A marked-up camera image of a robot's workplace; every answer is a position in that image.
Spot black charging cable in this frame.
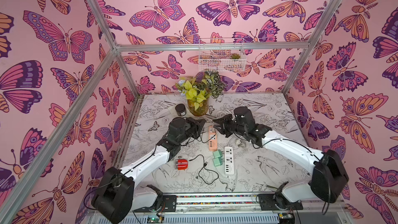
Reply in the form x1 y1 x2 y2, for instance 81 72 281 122
181 130 220 185

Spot pink power strip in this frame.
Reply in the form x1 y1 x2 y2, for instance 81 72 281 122
207 133 218 151

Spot white power strip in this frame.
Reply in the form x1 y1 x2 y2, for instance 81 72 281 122
224 146 235 175

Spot small plant in basket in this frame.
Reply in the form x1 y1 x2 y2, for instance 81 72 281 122
230 53 241 60

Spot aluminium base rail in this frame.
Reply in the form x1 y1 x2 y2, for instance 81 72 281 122
83 191 349 224

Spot white power plug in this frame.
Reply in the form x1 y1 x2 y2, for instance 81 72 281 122
235 140 246 148

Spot white wire wall basket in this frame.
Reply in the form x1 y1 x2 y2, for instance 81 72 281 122
197 38 247 73

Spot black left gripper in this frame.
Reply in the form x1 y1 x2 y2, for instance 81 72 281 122
176 118 205 146

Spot green power adapter cube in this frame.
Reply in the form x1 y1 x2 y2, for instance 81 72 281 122
212 150 222 159

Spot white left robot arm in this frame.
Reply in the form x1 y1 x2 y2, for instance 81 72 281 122
88 117 206 224

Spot small black jar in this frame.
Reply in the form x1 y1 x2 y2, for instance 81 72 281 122
175 104 186 117

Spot potted green artificial plant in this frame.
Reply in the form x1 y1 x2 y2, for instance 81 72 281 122
175 71 226 116

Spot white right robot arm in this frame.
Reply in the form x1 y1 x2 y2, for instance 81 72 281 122
213 106 349 209

